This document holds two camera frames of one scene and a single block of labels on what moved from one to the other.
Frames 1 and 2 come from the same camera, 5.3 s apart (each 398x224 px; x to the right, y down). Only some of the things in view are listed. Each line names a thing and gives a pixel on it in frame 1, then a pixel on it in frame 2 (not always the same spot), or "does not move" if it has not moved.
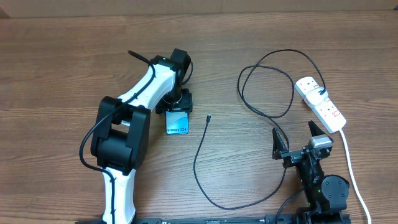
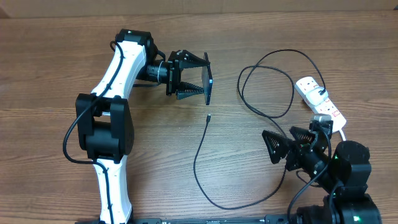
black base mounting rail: [268, 219] does not move
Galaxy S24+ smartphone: [177, 122] → [206, 80]
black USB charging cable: [255, 112] → [256, 110]
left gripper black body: [178, 99] → [173, 73]
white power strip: [326, 112] does not move
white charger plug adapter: [316, 96] does not move
